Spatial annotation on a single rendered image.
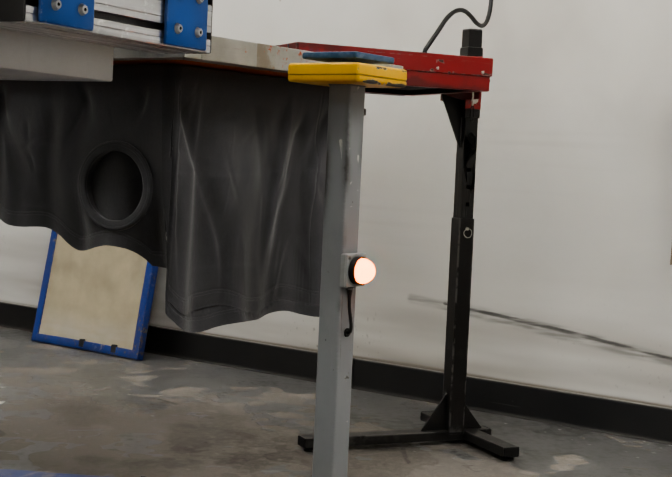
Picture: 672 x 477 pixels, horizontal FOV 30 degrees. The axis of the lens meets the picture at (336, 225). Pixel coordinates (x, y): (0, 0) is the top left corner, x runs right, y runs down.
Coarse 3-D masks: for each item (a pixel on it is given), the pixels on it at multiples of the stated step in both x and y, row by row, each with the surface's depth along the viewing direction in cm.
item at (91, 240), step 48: (0, 96) 220; (48, 96) 212; (96, 96) 204; (144, 96) 199; (0, 144) 221; (48, 144) 213; (96, 144) 204; (144, 144) 198; (0, 192) 222; (48, 192) 215; (96, 192) 206; (144, 192) 198; (96, 240) 206; (144, 240) 201
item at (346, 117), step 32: (320, 64) 182; (352, 64) 179; (352, 96) 185; (352, 128) 186; (352, 160) 186; (352, 192) 187; (352, 224) 187; (352, 256) 186; (320, 320) 188; (352, 320) 189; (320, 352) 188; (352, 352) 189; (320, 384) 189; (320, 416) 189; (320, 448) 189
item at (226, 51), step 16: (224, 48) 190; (240, 48) 193; (256, 48) 196; (272, 48) 199; (288, 48) 203; (224, 64) 194; (240, 64) 194; (256, 64) 197; (272, 64) 200; (288, 64) 203; (384, 64) 225
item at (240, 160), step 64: (192, 128) 200; (256, 128) 212; (320, 128) 228; (192, 192) 201; (256, 192) 214; (320, 192) 228; (192, 256) 203; (256, 256) 216; (320, 256) 229; (192, 320) 205
